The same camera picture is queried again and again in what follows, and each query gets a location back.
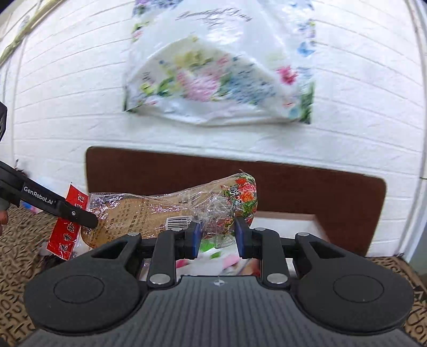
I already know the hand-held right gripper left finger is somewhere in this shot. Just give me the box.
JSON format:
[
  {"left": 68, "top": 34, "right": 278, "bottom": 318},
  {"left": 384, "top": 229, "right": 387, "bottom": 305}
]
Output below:
[{"left": 87, "top": 221, "right": 201, "bottom": 288}]

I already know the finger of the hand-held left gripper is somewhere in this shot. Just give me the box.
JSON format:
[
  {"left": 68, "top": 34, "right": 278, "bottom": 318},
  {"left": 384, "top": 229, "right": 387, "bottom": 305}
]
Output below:
[{"left": 0, "top": 160, "right": 99, "bottom": 229}]

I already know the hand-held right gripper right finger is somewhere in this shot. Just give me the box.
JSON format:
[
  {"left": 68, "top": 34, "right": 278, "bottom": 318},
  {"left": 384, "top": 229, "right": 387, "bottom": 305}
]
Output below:
[{"left": 234, "top": 216, "right": 349, "bottom": 289}]

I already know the red printed packet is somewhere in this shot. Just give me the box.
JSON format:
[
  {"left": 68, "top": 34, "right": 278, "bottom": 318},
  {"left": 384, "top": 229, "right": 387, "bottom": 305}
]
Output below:
[{"left": 47, "top": 182, "right": 90, "bottom": 261}]

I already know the pink cardboard box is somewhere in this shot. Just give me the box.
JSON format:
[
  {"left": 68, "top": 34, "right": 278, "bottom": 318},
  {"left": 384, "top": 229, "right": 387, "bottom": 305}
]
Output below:
[{"left": 251, "top": 211, "right": 331, "bottom": 267}]

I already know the clear floral insole packet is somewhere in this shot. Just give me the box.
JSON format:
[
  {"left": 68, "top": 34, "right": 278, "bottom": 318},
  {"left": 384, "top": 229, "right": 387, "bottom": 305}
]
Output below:
[{"left": 80, "top": 169, "right": 258, "bottom": 249}]

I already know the letter printed blanket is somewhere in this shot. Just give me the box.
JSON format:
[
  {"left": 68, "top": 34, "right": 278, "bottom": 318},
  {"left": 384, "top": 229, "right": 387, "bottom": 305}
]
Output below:
[{"left": 0, "top": 203, "right": 427, "bottom": 347}]

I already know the brown headboard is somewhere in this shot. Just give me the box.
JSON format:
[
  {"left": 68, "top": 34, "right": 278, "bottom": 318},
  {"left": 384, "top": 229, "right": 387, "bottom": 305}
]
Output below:
[{"left": 85, "top": 146, "right": 388, "bottom": 257}]

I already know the floral plastic bag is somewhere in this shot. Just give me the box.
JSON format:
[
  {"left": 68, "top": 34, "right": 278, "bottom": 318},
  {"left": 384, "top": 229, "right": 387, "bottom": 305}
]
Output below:
[{"left": 123, "top": 0, "right": 317, "bottom": 127}]

